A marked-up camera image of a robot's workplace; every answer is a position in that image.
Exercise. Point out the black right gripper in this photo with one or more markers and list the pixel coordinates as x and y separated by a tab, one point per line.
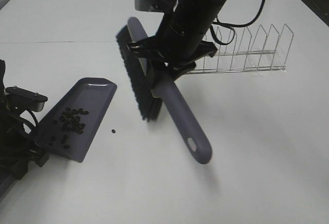
178	41

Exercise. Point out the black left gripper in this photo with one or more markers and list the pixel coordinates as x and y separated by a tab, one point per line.
19	128

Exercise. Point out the grey hand brush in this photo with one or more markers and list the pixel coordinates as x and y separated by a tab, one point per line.
153	86

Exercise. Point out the grey plastic dustpan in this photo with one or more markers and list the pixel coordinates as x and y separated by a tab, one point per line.
92	94

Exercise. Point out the pile of coffee beans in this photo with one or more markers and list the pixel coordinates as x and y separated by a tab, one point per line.
69	122

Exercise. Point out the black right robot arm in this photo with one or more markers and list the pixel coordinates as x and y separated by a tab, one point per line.
194	6

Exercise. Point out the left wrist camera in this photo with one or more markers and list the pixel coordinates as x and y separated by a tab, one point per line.
22	99

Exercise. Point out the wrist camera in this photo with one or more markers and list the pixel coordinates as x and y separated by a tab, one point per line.
22	99
165	6

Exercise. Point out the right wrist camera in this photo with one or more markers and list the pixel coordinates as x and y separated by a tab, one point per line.
165	6

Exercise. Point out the metal wire rack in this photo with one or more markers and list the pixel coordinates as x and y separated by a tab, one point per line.
253	49

